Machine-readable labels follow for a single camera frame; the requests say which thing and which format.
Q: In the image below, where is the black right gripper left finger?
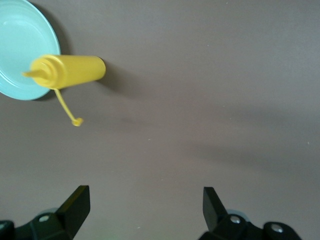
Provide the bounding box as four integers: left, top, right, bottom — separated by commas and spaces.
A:
14, 184, 91, 240

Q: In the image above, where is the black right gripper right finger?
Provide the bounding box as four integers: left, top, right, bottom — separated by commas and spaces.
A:
199, 186, 266, 240

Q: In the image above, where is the mint green plate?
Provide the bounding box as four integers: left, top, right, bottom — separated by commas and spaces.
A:
0, 0, 62, 101

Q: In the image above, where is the yellow squeeze bottle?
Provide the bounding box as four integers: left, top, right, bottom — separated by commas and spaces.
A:
21, 54, 106, 128

